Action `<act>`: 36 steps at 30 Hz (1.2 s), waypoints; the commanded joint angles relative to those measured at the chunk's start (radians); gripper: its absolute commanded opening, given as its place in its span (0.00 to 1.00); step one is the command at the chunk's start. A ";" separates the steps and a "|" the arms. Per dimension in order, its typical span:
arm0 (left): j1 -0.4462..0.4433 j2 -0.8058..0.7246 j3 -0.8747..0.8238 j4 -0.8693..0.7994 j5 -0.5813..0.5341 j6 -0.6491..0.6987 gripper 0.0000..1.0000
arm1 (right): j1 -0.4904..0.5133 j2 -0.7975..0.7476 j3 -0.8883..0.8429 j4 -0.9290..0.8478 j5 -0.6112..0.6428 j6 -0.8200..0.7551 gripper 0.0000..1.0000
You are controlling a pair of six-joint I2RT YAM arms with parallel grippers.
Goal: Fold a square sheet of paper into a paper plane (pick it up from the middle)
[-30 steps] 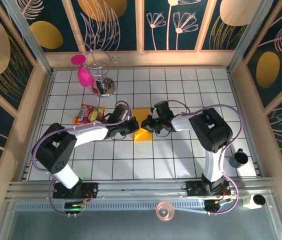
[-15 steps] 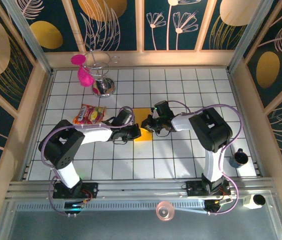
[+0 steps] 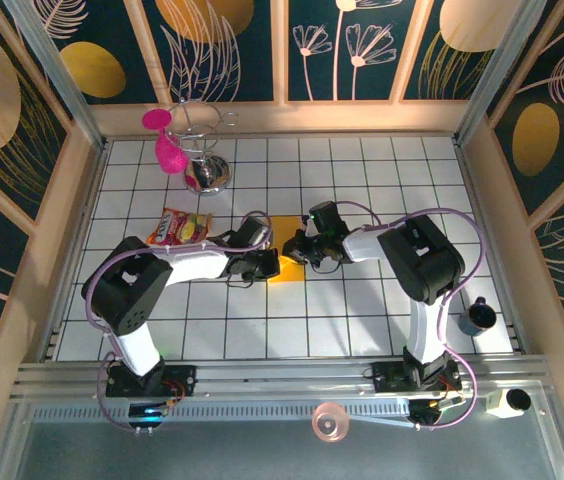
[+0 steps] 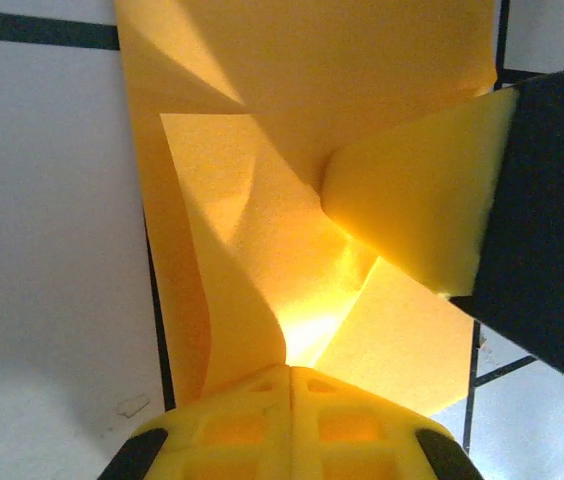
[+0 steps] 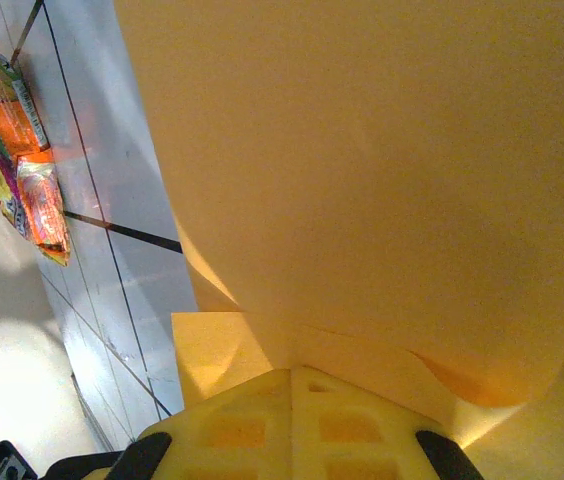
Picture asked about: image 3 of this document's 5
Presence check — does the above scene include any clear pink round disc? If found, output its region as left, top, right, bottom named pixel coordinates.
left=311, top=401, right=351, bottom=444

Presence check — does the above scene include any colourful snack bag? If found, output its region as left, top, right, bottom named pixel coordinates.
left=145, top=207, right=214, bottom=248

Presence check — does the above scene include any pink plastic goblet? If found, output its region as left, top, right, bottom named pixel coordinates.
left=141, top=108, right=189, bottom=175

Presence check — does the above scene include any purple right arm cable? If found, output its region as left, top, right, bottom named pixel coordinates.
left=336, top=201, right=487, bottom=432

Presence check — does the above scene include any aluminium frame post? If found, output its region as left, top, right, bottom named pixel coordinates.
left=4, top=0, right=108, bottom=151
left=454, top=0, right=548, bottom=146

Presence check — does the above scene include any chrome wire stand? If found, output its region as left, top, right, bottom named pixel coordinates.
left=164, top=98, right=241, bottom=197

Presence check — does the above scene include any slotted grey cable duct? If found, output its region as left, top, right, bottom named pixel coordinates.
left=31, top=402, right=413, bottom=422

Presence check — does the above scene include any white cube camera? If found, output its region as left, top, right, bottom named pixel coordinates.
left=485, top=387, right=533, bottom=420

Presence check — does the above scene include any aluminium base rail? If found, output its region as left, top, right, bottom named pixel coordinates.
left=11, top=355, right=551, bottom=401

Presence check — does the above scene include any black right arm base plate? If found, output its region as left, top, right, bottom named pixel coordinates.
left=370, top=360, right=463, bottom=396

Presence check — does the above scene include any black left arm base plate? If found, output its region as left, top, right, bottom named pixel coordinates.
left=105, top=363, right=198, bottom=400

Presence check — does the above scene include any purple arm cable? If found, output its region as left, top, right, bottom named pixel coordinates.
left=336, top=201, right=487, bottom=432
left=84, top=209, right=276, bottom=436

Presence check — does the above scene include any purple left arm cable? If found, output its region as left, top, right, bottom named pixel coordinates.
left=84, top=209, right=276, bottom=436

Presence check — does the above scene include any dark mug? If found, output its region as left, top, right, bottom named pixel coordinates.
left=458, top=295, right=497, bottom=337

